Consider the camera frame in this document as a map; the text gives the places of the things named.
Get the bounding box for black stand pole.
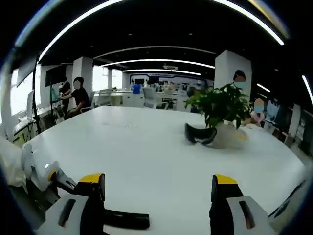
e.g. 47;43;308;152
33;52;43;134

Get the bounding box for thin dark stand pole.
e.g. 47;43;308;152
49;70;55;116

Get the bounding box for black remote control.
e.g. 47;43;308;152
104;209;150;230

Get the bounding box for white computer monitor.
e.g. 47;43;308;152
25;89;35;120

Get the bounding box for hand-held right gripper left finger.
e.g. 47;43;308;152
34;173;106;235

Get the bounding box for short ceiling light strip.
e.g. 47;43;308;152
256;83;271;94

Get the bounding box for green potted plant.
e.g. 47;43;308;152
184;83;252;150

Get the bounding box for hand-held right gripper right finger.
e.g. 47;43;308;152
209;174;277;235

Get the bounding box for dark wall screen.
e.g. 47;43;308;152
45;66;67;88

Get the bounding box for white office chair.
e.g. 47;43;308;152
97;89;112;107
80;92;95;113
143;87;159;108

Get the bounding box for black headset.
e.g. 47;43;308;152
184;122;218;146

